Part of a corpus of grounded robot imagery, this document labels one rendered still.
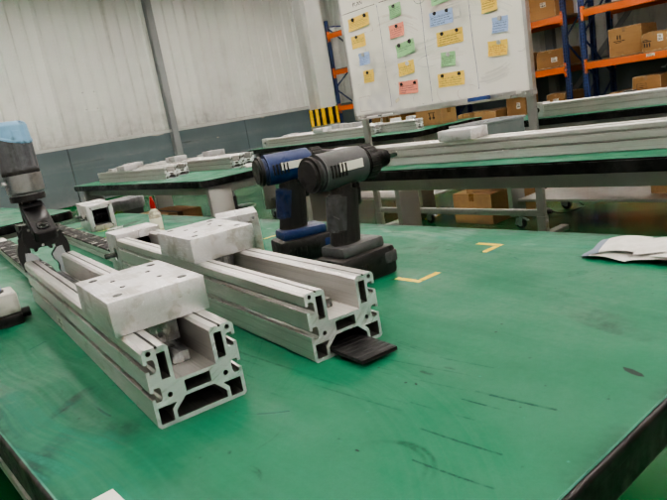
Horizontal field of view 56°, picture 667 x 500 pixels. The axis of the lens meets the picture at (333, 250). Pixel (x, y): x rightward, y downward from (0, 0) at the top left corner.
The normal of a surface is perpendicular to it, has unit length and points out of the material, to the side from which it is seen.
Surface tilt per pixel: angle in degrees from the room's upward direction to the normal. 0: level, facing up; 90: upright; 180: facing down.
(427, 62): 90
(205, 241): 90
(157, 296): 90
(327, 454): 0
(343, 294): 90
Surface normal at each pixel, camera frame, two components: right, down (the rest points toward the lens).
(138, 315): 0.55, 0.09
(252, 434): -0.17, -0.96
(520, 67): -0.75, 0.26
